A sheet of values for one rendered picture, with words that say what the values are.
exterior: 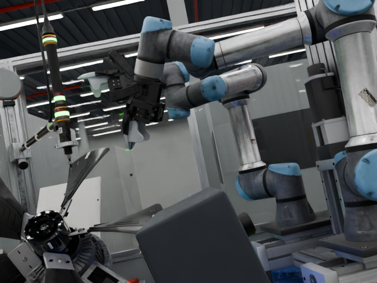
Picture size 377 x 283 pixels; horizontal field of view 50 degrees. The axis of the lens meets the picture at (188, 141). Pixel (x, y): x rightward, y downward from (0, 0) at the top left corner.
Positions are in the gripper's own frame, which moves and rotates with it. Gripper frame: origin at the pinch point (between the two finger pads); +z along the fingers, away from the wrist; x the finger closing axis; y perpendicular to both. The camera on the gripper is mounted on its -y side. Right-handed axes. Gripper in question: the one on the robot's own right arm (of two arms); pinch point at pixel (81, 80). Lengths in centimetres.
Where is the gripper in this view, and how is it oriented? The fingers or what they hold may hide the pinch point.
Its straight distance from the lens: 136.8
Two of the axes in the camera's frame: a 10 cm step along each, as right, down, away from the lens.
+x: -1.7, 1.3, 9.8
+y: 1.9, 9.8, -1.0
